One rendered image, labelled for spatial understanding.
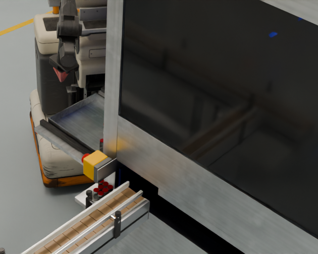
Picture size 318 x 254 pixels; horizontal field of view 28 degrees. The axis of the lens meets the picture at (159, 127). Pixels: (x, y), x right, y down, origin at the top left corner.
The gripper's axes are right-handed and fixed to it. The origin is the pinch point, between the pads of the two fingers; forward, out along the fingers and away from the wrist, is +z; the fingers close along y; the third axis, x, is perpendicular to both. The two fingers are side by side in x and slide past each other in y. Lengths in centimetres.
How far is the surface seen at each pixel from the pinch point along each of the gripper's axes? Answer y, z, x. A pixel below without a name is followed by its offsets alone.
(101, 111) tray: 9.1, 18.7, 16.0
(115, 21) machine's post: 31, -52, -13
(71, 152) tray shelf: 19.8, 17.6, -10.2
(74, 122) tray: 7.2, 19.1, 2.9
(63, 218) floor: -6, 110, 20
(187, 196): 73, -9, -12
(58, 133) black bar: 9.4, 17.1, -7.8
